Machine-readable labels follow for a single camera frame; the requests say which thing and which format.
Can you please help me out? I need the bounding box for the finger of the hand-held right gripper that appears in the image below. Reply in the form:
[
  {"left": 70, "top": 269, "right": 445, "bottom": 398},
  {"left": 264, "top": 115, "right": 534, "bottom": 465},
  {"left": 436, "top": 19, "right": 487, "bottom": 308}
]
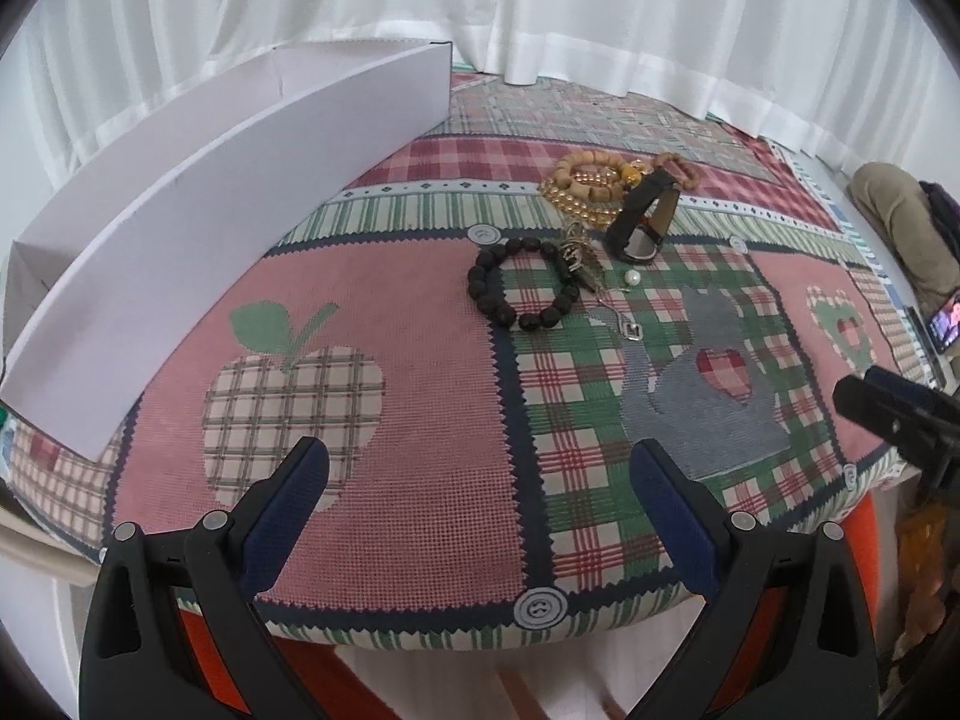
[{"left": 832, "top": 366, "right": 960, "bottom": 466}]

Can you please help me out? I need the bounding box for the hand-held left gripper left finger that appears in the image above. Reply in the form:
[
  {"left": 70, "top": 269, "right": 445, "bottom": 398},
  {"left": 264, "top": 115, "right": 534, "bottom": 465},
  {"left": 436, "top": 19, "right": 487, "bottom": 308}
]
[{"left": 79, "top": 436, "right": 331, "bottom": 720}]

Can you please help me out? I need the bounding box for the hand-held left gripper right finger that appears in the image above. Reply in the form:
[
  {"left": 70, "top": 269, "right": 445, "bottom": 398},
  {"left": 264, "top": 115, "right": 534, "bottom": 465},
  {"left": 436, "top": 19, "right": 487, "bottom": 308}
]
[{"left": 632, "top": 439, "right": 878, "bottom": 720}]

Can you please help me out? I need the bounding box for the metal charm keychain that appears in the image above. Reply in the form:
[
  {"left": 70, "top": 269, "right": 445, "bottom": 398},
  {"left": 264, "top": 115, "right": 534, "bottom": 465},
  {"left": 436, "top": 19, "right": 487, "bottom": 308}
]
[{"left": 555, "top": 225, "right": 612, "bottom": 293}]

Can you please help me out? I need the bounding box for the black bead bracelet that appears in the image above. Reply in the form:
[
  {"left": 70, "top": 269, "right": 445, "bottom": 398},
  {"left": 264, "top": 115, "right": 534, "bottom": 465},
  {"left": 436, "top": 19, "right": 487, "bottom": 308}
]
[{"left": 467, "top": 238, "right": 580, "bottom": 331}]

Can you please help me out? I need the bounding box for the white cardboard box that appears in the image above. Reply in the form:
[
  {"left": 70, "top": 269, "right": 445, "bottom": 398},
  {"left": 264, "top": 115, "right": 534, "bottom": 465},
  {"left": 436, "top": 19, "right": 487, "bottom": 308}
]
[{"left": 0, "top": 40, "right": 455, "bottom": 462}]

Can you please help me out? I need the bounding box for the gold bead necklace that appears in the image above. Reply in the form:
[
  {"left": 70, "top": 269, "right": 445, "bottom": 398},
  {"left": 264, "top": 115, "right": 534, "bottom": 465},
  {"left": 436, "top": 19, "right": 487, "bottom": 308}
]
[{"left": 541, "top": 165, "right": 638, "bottom": 230}]

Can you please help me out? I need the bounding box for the wooden bead bracelet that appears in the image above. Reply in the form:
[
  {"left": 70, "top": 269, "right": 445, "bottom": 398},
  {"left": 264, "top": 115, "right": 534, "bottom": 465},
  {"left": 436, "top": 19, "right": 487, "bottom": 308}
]
[{"left": 555, "top": 150, "right": 627, "bottom": 200}]

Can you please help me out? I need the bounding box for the brown plush toy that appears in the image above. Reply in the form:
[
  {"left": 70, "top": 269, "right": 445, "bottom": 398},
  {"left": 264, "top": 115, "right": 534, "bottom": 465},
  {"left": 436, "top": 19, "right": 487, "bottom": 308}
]
[{"left": 892, "top": 510, "right": 960, "bottom": 661}]

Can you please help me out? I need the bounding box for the smartphone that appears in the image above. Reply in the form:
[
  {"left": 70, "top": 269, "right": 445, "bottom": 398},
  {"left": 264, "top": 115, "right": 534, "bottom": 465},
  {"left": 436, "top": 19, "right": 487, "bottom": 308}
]
[{"left": 926, "top": 289, "right": 960, "bottom": 353}]

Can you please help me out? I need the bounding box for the patchwork plaid blanket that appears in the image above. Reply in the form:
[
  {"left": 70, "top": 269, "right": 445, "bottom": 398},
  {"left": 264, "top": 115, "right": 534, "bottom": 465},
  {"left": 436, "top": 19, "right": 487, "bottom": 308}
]
[{"left": 0, "top": 64, "right": 946, "bottom": 650}]

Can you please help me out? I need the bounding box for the orange stool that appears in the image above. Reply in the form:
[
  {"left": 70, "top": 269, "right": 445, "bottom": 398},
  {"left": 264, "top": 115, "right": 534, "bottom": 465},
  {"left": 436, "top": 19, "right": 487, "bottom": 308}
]
[{"left": 176, "top": 491, "right": 882, "bottom": 720}]

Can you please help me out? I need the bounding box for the white curtain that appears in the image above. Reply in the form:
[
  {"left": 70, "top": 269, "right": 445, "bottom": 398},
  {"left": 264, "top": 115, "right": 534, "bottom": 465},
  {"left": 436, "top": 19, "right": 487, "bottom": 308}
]
[{"left": 0, "top": 0, "right": 960, "bottom": 188}]

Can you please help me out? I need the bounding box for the silver pendant necklace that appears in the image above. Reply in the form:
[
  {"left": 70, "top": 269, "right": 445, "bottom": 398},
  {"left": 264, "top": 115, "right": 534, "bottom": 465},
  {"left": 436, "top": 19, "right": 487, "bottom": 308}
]
[{"left": 592, "top": 291, "right": 646, "bottom": 346}]

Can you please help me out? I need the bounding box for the amber bead bracelet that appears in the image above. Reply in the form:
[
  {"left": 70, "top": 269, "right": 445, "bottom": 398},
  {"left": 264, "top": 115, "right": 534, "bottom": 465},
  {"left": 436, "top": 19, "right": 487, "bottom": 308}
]
[{"left": 649, "top": 152, "right": 702, "bottom": 192}]

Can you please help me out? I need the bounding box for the black strap wristwatch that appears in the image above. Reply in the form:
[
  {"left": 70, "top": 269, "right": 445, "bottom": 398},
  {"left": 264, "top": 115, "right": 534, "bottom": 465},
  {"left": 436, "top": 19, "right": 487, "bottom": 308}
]
[{"left": 604, "top": 169, "right": 683, "bottom": 265}]

